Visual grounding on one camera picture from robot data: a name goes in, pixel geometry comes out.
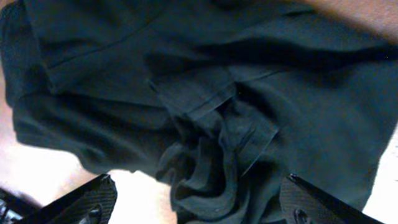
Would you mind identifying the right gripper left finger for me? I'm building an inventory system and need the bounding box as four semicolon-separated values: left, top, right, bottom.
15;174;118;224

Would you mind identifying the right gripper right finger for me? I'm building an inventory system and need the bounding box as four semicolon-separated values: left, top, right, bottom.
279;174;383;224

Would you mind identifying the black t-shirt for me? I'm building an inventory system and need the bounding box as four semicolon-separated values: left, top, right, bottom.
1;0;397;223

